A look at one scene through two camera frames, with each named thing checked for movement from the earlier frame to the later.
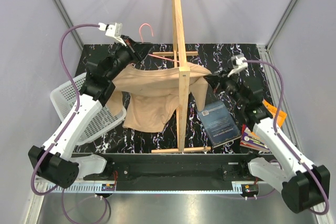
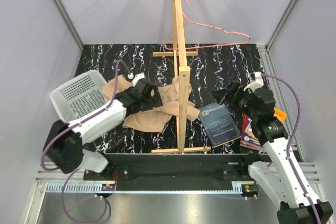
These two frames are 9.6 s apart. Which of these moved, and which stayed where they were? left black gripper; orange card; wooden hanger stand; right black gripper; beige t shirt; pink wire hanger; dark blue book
Moved: left black gripper; right black gripper; beige t shirt; pink wire hanger
Stayed: dark blue book; orange card; wooden hanger stand
